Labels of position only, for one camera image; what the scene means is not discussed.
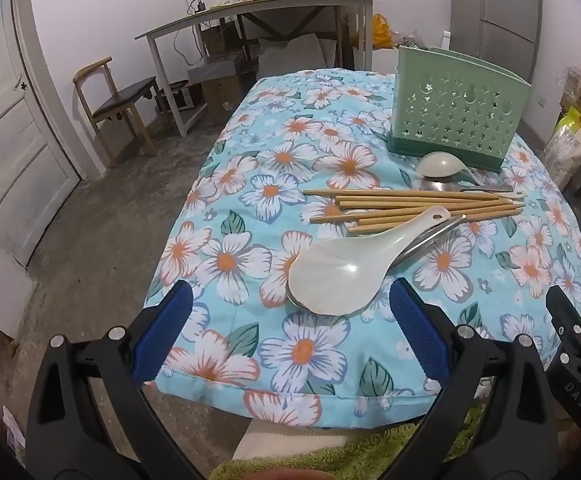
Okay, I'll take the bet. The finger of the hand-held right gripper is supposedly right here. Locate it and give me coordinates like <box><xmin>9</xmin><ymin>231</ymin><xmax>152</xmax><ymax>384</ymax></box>
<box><xmin>545</xmin><ymin>284</ymin><xmax>581</xmax><ymax>426</ymax></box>

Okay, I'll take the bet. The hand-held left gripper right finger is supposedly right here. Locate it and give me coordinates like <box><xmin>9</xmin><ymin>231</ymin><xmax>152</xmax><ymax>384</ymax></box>
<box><xmin>385</xmin><ymin>277</ymin><xmax>574</xmax><ymax>480</ymax></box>

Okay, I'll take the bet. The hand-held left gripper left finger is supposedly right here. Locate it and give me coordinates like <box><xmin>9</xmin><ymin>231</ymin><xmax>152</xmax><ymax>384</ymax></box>
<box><xmin>25</xmin><ymin>280</ymin><xmax>206</xmax><ymax>480</ymax></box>

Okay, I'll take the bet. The large metal spoon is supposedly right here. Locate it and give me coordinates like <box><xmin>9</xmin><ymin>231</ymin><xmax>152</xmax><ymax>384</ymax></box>
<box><xmin>288</xmin><ymin>214</ymin><xmax>467</xmax><ymax>311</ymax></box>

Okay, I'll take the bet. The large white rice paddle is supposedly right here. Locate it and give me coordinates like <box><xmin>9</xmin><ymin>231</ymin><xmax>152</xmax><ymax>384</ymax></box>
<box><xmin>288</xmin><ymin>205</ymin><xmax>451</xmax><ymax>317</ymax></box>

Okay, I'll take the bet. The pile of bamboo chopsticks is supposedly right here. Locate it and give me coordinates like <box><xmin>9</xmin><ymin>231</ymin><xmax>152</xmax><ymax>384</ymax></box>
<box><xmin>303</xmin><ymin>188</ymin><xmax>525</xmax><ymax>235</ymax></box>

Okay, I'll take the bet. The small metal spoon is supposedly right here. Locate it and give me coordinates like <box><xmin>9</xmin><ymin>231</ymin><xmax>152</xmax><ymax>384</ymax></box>
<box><xmin>418</xmin><ymin>177</ymin><xmax>527</xmax><ymax>197</ymax></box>

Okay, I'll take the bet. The small white spoon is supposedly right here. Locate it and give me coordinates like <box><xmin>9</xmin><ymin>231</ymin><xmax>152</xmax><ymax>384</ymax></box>
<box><xmin>415</xmin><ymin>151</ymin><xmax>484</xmax><ymax>186</ymax></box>

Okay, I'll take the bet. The green plastic utensil holder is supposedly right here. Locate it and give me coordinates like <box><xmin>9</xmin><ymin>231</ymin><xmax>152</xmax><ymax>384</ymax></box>
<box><xmin>387</xmin><ymin>45</ymin><xmax>531</xmax><ymax>173</ymax></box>

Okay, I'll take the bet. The white foam pad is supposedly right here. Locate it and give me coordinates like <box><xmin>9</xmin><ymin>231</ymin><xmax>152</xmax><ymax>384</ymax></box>
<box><xmin>232</xmin><ymin>421</ymin><xmax>347</xmax><ymax>462</ymax></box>

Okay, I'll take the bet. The floral blue blanket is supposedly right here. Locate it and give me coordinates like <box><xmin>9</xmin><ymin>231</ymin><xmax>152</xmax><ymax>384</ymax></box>
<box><xmin>143</xmin><ymin>67</ymin><xmax>581</xmax><ymax>431</ymax></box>

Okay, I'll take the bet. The yellow green sack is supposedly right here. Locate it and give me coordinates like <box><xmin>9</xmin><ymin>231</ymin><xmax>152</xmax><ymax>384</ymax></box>
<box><xmin>545</xmin><ymin>105</ymin><xmax>581</xmax><ymax>188</ymax></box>

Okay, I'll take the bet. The wooden chair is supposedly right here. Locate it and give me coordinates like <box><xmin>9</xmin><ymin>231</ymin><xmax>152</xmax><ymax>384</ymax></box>
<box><xmin>73</xmin><ymin>57</ymin><xmax>160</xmax><ymax>167</ymax></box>

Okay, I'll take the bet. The cardboard box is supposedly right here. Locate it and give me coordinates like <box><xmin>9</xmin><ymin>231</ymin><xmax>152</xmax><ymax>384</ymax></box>
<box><xmin>201</xmin><ymin>74</ymin><xmax>245</xmax><ymax>127</ymax></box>

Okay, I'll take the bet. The white panel door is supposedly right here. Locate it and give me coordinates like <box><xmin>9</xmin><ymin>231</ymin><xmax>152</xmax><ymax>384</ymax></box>
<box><xmin>0</xmin><ymin>0</ymin><xmax>82</xmax><ymax>267</ymax></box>

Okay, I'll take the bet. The yellow plastic bag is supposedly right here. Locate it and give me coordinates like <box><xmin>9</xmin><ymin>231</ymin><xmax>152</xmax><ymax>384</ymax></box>
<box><xmin>373</xmin><ymin>13</ymin><xmax>397</xmax><ymax>51</ymax></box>

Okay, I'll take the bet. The grey cushion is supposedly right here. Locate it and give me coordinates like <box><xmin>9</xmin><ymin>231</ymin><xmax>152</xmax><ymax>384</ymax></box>
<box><xmin>257</xmin><ymin>33</ymin><xmax>325</xmax><ymax>80</ymax></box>

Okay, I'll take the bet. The grey wooden desk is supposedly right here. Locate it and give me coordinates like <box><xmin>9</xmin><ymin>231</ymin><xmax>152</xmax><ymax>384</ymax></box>
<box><xmin>135</xmin><ymin>0</ymin><xmax>382</xmax><ymax>137</ymax></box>

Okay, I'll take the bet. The grey refrigerator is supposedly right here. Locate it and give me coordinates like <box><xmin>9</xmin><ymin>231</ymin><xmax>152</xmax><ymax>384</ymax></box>
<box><xmin>449</xmin><ymin>0</ymin><xmax>543</xmax><ymax>68</ymax></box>

